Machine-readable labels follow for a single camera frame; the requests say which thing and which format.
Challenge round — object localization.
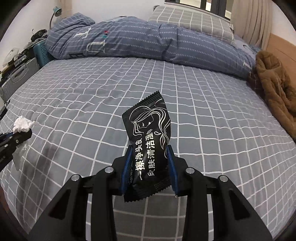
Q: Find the grey checked pillow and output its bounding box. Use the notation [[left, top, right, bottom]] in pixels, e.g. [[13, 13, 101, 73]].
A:
[[149, 6, 235, 46]]

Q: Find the dark framed window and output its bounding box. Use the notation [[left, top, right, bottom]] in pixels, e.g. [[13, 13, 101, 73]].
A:
[[165, 0, 234, 19]]

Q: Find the black wet wipe sachet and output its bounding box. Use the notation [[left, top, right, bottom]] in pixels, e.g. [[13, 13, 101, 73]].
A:
[[122, 91, 171, 202]]

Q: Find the white mask on clutter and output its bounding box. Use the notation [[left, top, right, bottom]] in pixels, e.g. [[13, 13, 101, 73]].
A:
[[3, 48, 19, 66]]

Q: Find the grey checked bed sheet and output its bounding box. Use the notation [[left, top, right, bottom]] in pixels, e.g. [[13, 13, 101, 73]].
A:
[[1, 58, 295, 237]]

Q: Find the teal suitcase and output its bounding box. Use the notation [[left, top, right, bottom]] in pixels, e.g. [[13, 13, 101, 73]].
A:
[[33, 40, 54, 68]]

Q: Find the blue striped duvet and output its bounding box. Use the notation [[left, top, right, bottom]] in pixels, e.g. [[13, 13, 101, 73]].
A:
[[45, 13, 255, 79]]

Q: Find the white tissue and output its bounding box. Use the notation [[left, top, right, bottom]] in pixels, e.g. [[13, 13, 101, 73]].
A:
[[11, 115, 39, 171]]

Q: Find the beige curtain right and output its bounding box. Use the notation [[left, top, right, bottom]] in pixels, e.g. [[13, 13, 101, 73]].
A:
[[230, 0, 273, 50]]

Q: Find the blue desk lamp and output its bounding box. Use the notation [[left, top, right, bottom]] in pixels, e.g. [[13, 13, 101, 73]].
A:
[[49, 6, 62, 30]]

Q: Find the grey suitcase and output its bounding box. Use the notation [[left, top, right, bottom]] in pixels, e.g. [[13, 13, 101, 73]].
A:
[[1, 58, 40, 102]]

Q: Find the clutter pile on suitcase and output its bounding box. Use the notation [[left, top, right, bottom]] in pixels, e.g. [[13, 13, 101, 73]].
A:
[[1, 29, 47, 77]]

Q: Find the brown jacket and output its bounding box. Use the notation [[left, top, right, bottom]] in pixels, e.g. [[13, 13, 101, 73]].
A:
[[247, 51, 295, 140]]

